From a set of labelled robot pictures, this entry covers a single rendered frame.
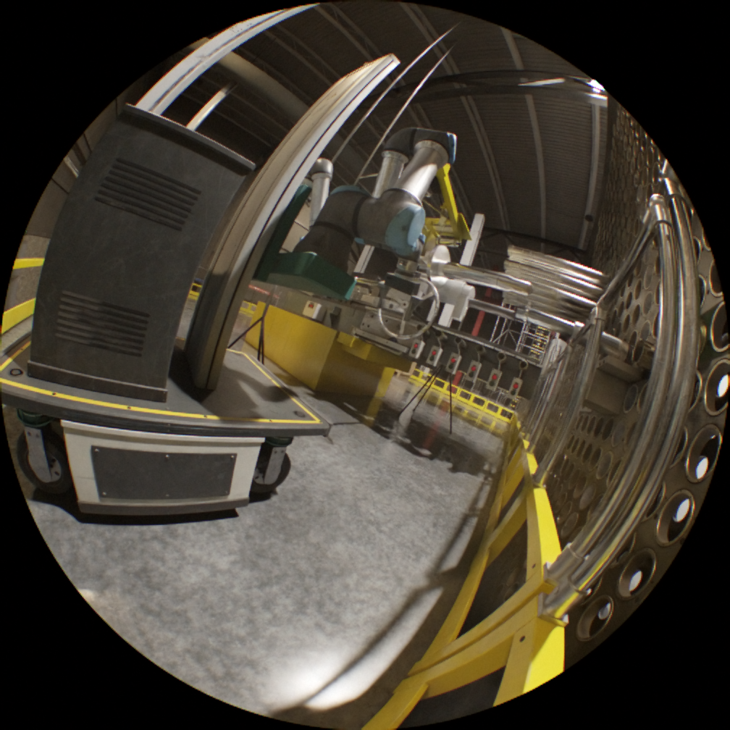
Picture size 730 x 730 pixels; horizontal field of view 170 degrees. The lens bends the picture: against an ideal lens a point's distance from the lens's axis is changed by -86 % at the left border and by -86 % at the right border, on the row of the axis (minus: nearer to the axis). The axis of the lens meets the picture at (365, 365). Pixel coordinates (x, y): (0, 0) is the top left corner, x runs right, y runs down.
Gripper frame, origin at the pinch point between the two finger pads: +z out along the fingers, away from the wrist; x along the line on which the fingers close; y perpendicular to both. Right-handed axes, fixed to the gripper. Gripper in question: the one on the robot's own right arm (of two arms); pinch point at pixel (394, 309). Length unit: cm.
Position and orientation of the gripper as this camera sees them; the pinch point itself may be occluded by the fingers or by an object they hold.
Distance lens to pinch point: 98.0
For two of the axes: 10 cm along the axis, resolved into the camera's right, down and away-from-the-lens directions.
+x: 7.2, 4.8, -5.0
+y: -6.5, 2.3, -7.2
